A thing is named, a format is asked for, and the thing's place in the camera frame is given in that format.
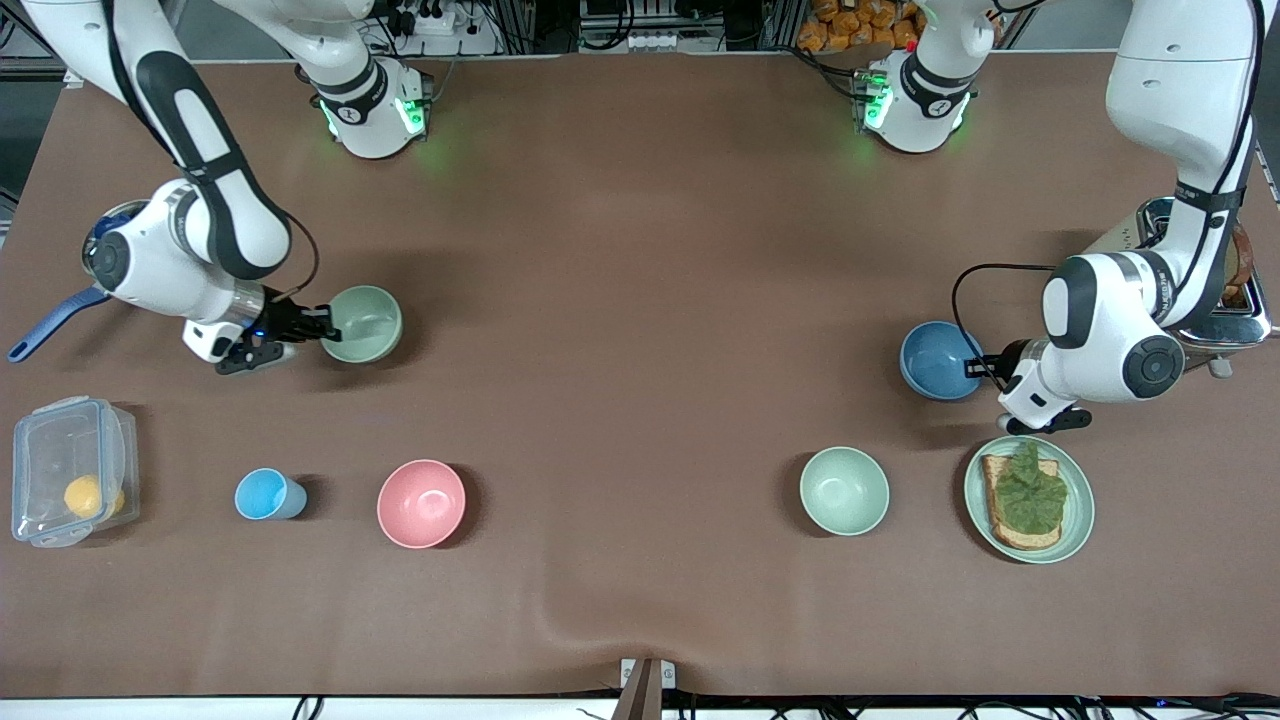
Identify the blue bowl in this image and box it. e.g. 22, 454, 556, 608
899, 320, 988, 403

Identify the light green bowl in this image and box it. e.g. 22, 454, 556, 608
320, 284, 405, 366
799, 445, 892, 538

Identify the pink bowl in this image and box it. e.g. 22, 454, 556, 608
376, 458, 468, 551

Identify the green lettuce leaf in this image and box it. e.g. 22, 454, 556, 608
991, 440, 1070, 536

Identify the light green plate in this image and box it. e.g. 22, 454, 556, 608
963, 434, 1097, 566

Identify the bread slice with crust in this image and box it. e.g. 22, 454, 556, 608
979, 452, 1064, 553

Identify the glass lid with blue knob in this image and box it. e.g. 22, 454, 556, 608
84, 200, 153, 263

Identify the blue cup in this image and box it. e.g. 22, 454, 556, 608
234, 467, 309, 523

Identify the clear plastic lidded container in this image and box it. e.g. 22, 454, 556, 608
11, 395, 142, 550

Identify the yellow lemon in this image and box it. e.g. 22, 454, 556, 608
63, 473, 127, 522

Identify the cream and chrome toaster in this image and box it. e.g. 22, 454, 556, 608
1085, 196, 1274, 381

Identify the brown toast slice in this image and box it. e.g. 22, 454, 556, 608
1224, 224, 1255, 307

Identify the white power strip with plugs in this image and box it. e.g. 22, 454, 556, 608
404, 6, 502, 57

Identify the brown table cloth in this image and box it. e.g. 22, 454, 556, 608
0, 50, 1280, 699

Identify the orange snack bag pile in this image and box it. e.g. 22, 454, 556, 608
796, 0, 923, 54

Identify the long white power strip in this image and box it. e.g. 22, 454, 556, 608
578, 27, 727, 55

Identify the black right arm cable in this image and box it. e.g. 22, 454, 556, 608
98, 0, 322, 303

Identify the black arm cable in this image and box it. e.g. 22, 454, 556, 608
951, 0, 1265, 390
98, 0, 322, 303

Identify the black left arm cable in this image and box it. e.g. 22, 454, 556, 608
951, 0, 1265, 390

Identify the black pot with blue handle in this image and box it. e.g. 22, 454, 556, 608
8, 200, 151, 364

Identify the metal table clamp bracket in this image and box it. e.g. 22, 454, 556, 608
612, 657, 678, 720

